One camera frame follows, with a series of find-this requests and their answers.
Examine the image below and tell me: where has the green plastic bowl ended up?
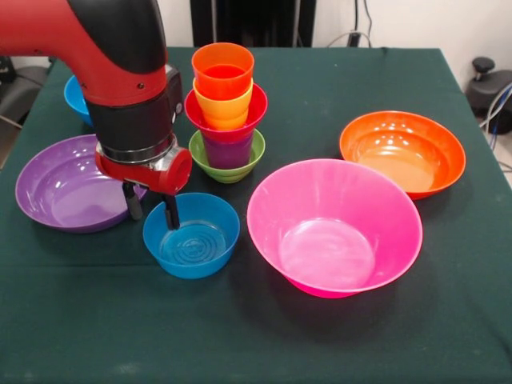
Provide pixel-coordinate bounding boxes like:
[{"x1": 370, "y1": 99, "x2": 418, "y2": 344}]
[{"x1": 188, "y1": 128, "x2": 266, "y2": 185}]

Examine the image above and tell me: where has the orange plastic cup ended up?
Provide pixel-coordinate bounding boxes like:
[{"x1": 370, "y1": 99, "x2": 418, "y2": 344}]
[{"x1": 190, "y1": 42, "x2": 255, "y2": 101}]

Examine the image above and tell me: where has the black chair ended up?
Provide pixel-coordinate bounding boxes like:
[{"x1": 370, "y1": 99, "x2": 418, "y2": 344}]
[{"x1": 0, "y1": 55, "x2": 55, "y2": 129}]

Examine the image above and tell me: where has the yellow plastic cup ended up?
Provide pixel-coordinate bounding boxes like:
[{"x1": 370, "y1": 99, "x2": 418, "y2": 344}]
[{"x1": 192, "y1": 78, "x2": 254, "y2": 131}]

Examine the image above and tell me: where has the red plastic bowl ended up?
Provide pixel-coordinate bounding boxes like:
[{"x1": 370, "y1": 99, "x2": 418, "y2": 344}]
[{"x1": 183, "y1": 82, "x2": 269, "y2": 143}]

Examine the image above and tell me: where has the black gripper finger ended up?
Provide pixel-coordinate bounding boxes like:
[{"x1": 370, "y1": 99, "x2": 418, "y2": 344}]
[
  {"x1": 121, "y1": 182, "x2": 145, "y2": 222},
  {"x1": 161, "y1": 194, "x2": 181, "y2": 231}
]

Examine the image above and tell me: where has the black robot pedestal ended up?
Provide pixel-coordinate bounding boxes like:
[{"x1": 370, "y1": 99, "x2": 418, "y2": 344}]
[{"x1": 191, "y1": 0, "x2": 317, "y2": 48}]

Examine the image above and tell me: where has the orange plastic bowl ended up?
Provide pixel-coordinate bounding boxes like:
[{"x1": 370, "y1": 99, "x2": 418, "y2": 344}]
[{"x1": 339, "y1": 110, "x2": 467, "y2": 202}]

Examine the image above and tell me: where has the large blue plastic bowl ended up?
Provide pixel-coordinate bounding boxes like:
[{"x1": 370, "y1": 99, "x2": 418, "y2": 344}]
[{"x1": 63, "y1": 74, "x2": 95, "y2": 129}]

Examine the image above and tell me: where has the pink plastic bowl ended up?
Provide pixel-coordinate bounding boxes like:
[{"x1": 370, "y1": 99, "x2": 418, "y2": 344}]
[{"x1": 246, "y1": 158, "x2": 424, "y2": 299}]

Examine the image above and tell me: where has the purple plastic cup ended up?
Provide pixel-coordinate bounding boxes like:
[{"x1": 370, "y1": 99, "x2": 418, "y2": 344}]
[{"x1": 202, "y1": 130, "x2": 255, "y2": 170}]

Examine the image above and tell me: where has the black cable with plug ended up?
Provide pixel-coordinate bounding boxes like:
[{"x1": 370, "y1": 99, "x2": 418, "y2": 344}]
[{"x1": 346, "y1": 0, "x2": 374, "y2": 49}]

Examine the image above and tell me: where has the grey and blue cable bundle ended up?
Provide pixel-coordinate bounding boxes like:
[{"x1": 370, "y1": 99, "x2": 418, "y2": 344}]
[{"x1": 478, "y1": 82, "x2": 512, "y2": 139}]

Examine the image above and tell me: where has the small blue plastic bowl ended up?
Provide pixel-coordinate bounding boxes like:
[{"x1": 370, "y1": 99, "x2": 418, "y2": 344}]
[{"x1": 142, "y1": 192, "x2": 242, "y2": 280}]

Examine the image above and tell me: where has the dark green tablecloth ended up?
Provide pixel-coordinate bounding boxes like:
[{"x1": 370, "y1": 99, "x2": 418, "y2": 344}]
[{"x1": 0, "y1": 45, "x2": 512, "y2": 384}]

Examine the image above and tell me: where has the purple plastic bowl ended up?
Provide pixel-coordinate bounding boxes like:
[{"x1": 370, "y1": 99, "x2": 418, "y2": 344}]
[{"x1": 14, "y1": 134, "x2": 150, "y2": 234}]

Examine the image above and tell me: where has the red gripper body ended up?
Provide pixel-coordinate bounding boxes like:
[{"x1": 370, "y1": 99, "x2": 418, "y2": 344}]
[{"x1": 94, "y1": 146, "x2": 194, "y2": 198}]

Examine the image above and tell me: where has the white cable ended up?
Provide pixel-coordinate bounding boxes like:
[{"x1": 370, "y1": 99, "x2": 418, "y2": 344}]
[{"x1": 326, "y1": 30, "x2": 352, "y2": 48}]

